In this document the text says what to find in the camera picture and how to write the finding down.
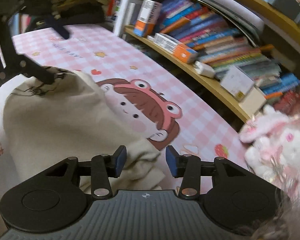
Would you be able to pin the row of colourful books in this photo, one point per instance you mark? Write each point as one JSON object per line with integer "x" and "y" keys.
{"x": 222, "y": 45}

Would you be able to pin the red book box set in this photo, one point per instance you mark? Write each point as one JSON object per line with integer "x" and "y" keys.
{"x": 289, "y": 103}

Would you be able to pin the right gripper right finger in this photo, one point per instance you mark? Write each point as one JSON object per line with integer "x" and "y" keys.
{"x": 187, "y": 167}

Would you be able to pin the white power adapter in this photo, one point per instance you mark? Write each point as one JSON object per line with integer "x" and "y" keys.
{"x": 204, "y": 69}

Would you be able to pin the small beige box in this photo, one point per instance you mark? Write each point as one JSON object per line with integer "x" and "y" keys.
{"x": 253, "y": 102}

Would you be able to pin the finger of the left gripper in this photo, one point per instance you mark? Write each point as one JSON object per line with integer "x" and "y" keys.
{"x": 57, "y": 27}
{"x": 29, "y": 68}

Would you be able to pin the pink checkered table mat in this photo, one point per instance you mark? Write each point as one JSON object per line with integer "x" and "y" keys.
{"x": 140, "y": 92}

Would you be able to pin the pink white plush bunny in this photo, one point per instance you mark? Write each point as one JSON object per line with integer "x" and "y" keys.
{"x": 274, "y": 152}

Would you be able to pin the white tablet on books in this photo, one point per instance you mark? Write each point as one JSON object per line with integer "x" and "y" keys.
{"x": 242, "y": 12}

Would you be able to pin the tall white orange box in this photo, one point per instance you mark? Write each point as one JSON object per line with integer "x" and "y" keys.
{"x": 147, "y": 18}

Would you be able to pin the white cube box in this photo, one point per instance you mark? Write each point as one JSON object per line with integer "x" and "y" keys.
{"x": 237, "y": 83}

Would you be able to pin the flat white orange box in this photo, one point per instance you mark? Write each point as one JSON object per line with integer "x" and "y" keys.
{"x": 175, "y": 48}

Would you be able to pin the beige t-shirt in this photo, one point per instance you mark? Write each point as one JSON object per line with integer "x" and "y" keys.
{"x": 45, "y": 124}

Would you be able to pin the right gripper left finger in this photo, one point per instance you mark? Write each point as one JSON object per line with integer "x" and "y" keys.
{"x": 104, "y": 167}

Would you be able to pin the wooden white bookshelf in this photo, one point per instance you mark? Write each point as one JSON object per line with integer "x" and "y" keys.
{"x": 280, "y": 33}

